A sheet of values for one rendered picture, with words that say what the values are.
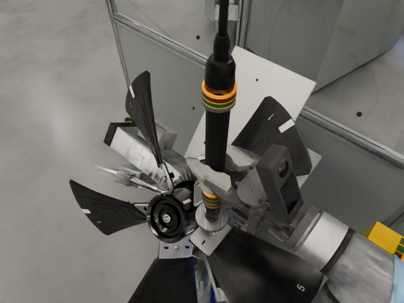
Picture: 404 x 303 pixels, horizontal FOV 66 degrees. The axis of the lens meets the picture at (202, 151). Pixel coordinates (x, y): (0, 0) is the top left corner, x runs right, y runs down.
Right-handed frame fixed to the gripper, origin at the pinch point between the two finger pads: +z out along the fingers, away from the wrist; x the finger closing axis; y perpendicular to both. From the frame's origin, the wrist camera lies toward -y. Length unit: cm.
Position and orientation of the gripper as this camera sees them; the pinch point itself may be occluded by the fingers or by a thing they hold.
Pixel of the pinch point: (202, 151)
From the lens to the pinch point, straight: 51.4
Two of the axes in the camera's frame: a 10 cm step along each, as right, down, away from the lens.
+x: 6.4, -6.1, 4.7
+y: -0.1, 6.0, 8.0
